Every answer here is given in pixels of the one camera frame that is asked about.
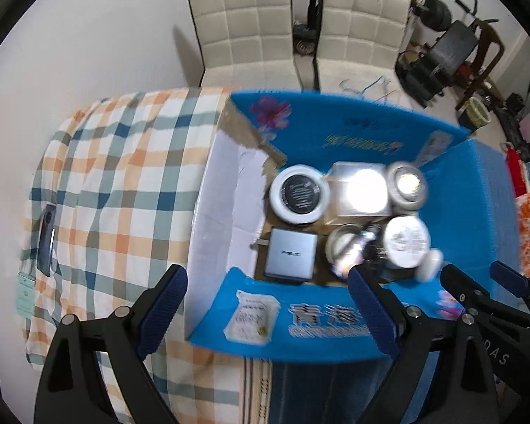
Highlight blue striped cloth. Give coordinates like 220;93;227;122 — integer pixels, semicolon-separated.
238;141;527;424

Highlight car key with white tag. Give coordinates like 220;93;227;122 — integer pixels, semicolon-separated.
356;234;399;283

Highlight white oval case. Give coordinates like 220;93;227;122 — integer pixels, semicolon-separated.
414;248;443;283

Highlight white jar black lid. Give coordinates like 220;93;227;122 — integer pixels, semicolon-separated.
269;165;331;225

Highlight dark smartphone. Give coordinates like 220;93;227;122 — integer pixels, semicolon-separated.
37;204;56;277

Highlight red bag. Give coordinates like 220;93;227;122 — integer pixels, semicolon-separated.
503;142;528;197

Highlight left white padded chair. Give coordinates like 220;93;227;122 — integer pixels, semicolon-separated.
188;0;302;90

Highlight dark grey PISEN charger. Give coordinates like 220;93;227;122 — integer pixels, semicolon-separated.
252;228;319;284

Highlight pale green card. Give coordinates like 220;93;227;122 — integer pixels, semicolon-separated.
16;273;35;320

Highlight black weight bench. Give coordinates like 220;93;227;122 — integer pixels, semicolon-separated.
395;21;478;108

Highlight white padded chair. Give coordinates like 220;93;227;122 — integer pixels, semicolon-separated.
188;0;302;90
314;0;413;109

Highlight wire clothes hangers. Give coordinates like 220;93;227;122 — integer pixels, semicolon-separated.
339;76;398;102

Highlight blue cardboard box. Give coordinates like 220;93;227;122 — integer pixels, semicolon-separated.
184;91;520;364

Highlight clear plastic box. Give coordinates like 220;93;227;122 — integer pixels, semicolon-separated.
326;161;391;218

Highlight woven waste basket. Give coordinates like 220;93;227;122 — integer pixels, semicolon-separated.
458;97;491;133

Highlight right white padded chair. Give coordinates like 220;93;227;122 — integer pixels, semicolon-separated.
314;0;413;109

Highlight barbell with black weights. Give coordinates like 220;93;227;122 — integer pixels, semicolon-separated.
410;0;452;33

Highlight brown wooden chair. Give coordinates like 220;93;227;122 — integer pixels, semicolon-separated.
456;18;506;111

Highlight silver round tin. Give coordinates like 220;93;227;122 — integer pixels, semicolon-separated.
386;161;428;212

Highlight yellow tape roll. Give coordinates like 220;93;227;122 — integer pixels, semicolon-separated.
324;224;381;281

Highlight white round jar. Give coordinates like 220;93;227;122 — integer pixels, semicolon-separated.
382;214;431;269

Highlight plaid orange blue cloth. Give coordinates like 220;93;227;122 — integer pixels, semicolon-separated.
19;85;249;424

